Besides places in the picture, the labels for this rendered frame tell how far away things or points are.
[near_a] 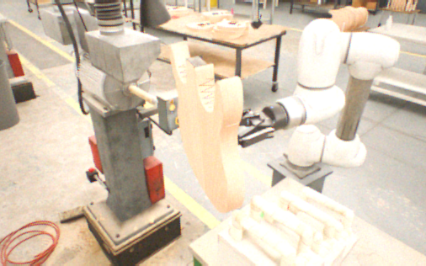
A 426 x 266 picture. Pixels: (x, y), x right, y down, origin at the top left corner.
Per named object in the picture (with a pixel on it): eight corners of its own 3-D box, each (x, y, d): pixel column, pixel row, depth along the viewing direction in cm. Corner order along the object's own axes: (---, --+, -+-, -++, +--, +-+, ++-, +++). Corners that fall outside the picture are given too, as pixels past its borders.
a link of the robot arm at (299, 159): (290, 148, 193) (294, 117, 182) (320, 155, 187) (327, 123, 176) (284, 163, 180) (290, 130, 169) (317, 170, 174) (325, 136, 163)
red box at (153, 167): (133, 187, 229) (126, 146, 210) (148, 180, 236) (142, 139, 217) (151, 205, 213) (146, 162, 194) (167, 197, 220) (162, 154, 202)
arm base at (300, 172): (294, 151, 201) (295, 144, 198) (322, 168, 185) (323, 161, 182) (273, 161, 192) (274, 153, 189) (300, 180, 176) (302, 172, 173)
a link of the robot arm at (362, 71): (322, 148, 187) (361, 156, 180) (317, 168, 176) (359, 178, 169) (349, 24, 135) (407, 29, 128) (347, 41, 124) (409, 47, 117)
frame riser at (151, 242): (81, 235, 230) (73, 210, 218) (151, 197, 265) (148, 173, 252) (113, 283, 198) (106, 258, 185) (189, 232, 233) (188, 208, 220)
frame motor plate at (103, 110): (77, 96, 180) (75, 89, 178) (115, 85, 194) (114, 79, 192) (104, 118, 157) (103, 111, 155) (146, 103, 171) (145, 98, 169)
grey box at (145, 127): (130, 151, 208) (117, 72, 180) (144, 145, 214) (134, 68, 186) (141, 161, 198) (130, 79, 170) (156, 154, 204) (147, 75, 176)
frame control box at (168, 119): (140, 129, 193) (134, 90, 180) (168, 118, 205) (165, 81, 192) (162, 145, 177) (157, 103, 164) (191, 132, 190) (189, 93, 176)
